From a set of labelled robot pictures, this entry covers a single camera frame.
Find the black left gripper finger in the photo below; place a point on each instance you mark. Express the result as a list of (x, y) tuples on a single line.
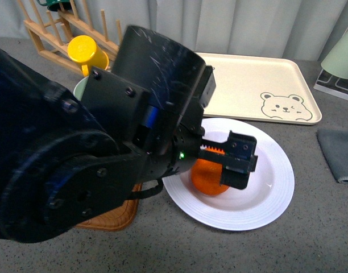
[(236, 155)]

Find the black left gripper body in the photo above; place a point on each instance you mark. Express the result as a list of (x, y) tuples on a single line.
[(184, 147)]

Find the orange mandarin fruit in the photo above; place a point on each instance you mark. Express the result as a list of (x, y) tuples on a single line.
[(206, 177)]

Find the white ridged plate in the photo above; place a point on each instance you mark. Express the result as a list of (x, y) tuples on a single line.
[(268, 193)]

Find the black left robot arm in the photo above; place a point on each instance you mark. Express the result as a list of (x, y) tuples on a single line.
[(65, 160)]

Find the cream bear tray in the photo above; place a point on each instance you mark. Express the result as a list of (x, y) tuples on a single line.
[(260, 89)]

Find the grey cloth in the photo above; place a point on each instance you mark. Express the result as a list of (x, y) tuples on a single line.
[(334, 146)]

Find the wooden cutting board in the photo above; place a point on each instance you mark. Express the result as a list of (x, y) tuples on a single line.
[(114, 220)]

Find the light green bowl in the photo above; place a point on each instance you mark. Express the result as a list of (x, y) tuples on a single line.
[(80, 88)]

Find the white cup holder stand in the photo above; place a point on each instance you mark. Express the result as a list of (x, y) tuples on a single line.
[(332, 85)]

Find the yellow mug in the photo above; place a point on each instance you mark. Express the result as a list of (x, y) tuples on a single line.
[(85, 52)]

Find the light green cone cup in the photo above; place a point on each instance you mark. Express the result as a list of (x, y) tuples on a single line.
[(336, 62)]

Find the grey curtain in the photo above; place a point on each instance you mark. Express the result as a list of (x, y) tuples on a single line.
[(302, 30)]

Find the wooden dish rack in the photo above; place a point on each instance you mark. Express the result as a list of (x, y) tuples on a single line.
[(51, 31)]

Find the dark green mug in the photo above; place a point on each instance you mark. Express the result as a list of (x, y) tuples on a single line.
[(55, 5)]

